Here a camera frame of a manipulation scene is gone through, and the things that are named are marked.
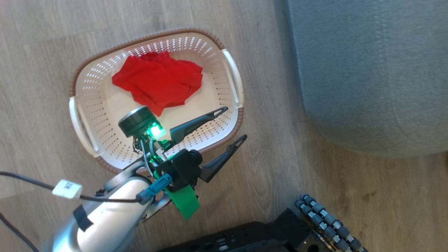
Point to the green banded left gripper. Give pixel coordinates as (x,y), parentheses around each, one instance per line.
(136,120)

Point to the red garment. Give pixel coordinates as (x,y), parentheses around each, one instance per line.
(157,80)

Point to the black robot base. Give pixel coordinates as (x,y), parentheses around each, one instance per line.
(245,234)

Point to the beige perforated plastic laundry basket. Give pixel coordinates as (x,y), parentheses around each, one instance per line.
(98,105)

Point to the black roller wheel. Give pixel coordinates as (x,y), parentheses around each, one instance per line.
(325,224)

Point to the black tape strip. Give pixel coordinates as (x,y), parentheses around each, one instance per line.
(83,217)

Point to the grey fabric ottoman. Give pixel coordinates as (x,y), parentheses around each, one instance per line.
(367,70)

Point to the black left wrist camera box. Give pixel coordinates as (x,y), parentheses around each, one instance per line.
(178,169)

